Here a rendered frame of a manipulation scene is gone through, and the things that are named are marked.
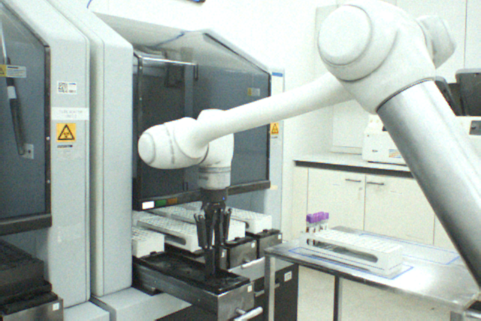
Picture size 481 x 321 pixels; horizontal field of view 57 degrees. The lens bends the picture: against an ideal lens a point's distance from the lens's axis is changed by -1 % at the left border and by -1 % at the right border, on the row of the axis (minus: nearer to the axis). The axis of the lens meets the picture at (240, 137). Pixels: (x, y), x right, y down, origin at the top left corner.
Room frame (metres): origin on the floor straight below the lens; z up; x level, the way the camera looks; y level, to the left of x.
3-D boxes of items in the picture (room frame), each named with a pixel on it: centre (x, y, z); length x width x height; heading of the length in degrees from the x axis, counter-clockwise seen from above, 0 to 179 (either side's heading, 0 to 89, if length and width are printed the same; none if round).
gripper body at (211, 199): (1.23, 0.07, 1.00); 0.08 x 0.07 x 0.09; 138
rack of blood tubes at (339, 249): (1.32, -0.33, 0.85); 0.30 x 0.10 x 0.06; 46
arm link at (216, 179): (1.23, 0.07, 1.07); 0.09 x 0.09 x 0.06
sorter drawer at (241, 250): (1.72, 0.22, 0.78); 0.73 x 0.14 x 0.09; 48
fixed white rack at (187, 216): (1.62, 0.12, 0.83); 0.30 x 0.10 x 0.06; 48
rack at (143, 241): (1.44, 0.37, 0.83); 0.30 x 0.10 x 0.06; 48
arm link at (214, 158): (1.22, 0.08, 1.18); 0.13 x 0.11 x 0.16; 140
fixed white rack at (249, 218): (1.74, 0.02, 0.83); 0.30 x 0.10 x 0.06; 48
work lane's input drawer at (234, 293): (1.32, 0.24, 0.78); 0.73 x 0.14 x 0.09; 48
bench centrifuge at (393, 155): (3.42, -1.32, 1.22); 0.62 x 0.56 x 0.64; 136
